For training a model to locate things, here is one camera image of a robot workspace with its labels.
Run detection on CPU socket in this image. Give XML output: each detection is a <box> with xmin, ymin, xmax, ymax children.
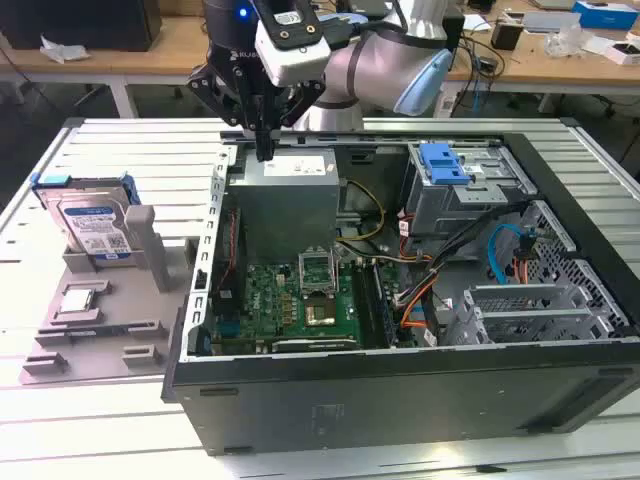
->
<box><xmin>303</xmin><ymin>295</ymin><xmax>340</xmax><ymax>329</ymax></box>

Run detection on grey flat box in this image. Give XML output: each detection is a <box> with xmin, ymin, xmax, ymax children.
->
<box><xmin>521</xmin><ymin>10</ymin><xmax>582</xmax><ymax>34</ymax></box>

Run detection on grey parts rack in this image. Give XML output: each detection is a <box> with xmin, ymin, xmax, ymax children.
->
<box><xmin>18</xmin><ymin>203</ymin><xmax>199</xmax><ymax>386</ymax></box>

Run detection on metal socket cover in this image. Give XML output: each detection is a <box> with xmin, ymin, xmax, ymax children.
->
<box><xmin>297</xmin><ymin>247</ymin><xmax>340</xmax><ymax>297</ymax></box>

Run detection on blue plastic latch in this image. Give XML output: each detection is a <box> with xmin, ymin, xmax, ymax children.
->
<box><xmin>419</xmin><ymin>142</ymin><xmax>474</xmax><ymax>185</ymax></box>

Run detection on grey power supply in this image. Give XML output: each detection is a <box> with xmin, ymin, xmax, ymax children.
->
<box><xmin>227</xmin><ymin>148</ymin><xmax>341</xmax><ymax>261</ymax></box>

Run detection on wooden desk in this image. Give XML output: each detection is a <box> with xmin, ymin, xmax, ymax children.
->
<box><xmin>0</xmin><ymin>14</ymin><xmax>361</xmax><ymax>86</ymax></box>
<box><xmin>444</xmin><ymin>9</ymin><xmax>640</xmax><ymax>96</ymax></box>

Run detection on blue wire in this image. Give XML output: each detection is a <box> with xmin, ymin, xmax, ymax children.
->
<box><xmin>487</xmin><ymin>223</ymin><xmax>526</xmax><ymax>286</ymax></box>

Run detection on yellow wires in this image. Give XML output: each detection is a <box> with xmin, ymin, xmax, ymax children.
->
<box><xmin>335</xmin><ymin>179</ymin><xmax>387</xmax><ymax>244</ymax></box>

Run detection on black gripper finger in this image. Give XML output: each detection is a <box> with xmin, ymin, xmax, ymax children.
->
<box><xmin>186</xmin><ymin>63</ymin><xmax>267</xmax><ymax>162</ymax></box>
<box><xmin>265</xmin><ymin>79</ymin><xmax>327</xmax><ymax>162</ymax></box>

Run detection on hard disk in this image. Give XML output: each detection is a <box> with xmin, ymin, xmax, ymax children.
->
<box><xmin>30</xmin><ymin>172</ymin><xmax>144</xmax><ymax>261</ymax></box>

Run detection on crumpled white paper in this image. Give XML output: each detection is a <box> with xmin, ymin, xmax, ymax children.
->
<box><xmin>38</xmin><ymin>33</ymin><xmax>92</xmax><ymax>65</ymax></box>

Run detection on black computer tower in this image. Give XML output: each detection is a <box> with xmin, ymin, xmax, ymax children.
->
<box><xmin>442</xmin><ymin>9</ymin><xmax>467</xmax><ymax>52</ymax></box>

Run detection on orange wire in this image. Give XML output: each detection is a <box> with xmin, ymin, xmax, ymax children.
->
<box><xmin>399</xmin><ymin>282</ymin><xmax>439</xmax><ymax>330</ymax></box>
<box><xmin>510</xmin><ymin>252</ymin><xmax>532</xmax><ymax>287</ymax></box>

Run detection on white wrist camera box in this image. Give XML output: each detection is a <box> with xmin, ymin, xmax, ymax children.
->
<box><xmin>253</xmin><ymin>0</ymin><xmax>334</xmax><ymax>87</ymax></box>

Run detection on silver CPU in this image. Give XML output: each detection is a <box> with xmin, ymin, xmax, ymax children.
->
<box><xmin>58</xmin><ymin>288</ymin><xmax>95</xmax><ymax>315</ymax></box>

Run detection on clear plastic bag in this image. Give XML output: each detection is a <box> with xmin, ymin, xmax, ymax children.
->
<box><xmin>543</xmin><ymin>25</ymin><xmax>587</xmax><ymax>57</ymax></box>

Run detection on black RAM slot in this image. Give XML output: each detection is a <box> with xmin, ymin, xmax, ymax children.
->
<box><xmin>352</xmin><ymin>262</ymin><xmax>381</xmax><ymax>350</ymax></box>
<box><xmin>372</xmin><ymin>262</ymin><xmax>399</xmax><ymax>346</ymax></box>

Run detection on blue cardboard box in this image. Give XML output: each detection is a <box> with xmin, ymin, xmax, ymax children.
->
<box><xmin>571</xmin><ymin>0</ymin><xmax>640</xmax><ymax>30</ymax></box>

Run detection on silver optical drive cage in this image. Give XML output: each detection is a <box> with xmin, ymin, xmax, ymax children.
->
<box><xmin>402</xmin><ymin>141</ymin><xmax>539</xmax><ymax>241</ymax></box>

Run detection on silver perforated disk bay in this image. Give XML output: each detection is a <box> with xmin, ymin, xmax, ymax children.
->
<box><xmin>464</xmin><ymin>283</ymin><xmax>591</xmax><ymax>311</ymax></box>
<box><xmin>472</xmin><ymin>307</ymin><xmax>601</xmax><ymax>344</ymax></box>

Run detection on black expansion card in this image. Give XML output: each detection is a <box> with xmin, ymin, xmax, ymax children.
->
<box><xmin>259</xmin><ymin>335</ymin><xmax>361</xmax><ymax>355</ymax></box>

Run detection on green motherboard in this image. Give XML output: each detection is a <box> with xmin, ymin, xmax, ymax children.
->
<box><xmin>209</xmin><ymin>259</ymin><xmax>416</xmax><ymax>351</ymax></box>

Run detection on black case fan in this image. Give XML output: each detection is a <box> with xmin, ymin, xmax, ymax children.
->
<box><xmin>209</xmin><ymin>204</ymin><xmax>249</xmax><ymax>321</ymax></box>

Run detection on black PC case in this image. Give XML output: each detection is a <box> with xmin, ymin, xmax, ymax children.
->
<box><xmin>159</xmin><ymin>130</ymin><xmax>640</xmax><ymax>457</ymax></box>

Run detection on large black box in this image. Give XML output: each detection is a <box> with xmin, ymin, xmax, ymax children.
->
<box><xmin>0</xmin><ymin>0</ymin><xmax>164</xmax><ymax>52</ymax></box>

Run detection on white open box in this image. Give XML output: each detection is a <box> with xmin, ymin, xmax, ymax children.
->
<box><xmin>602</xmin><ymin>41</ymin><xmax>640</xmax><ymax>66</ymax></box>

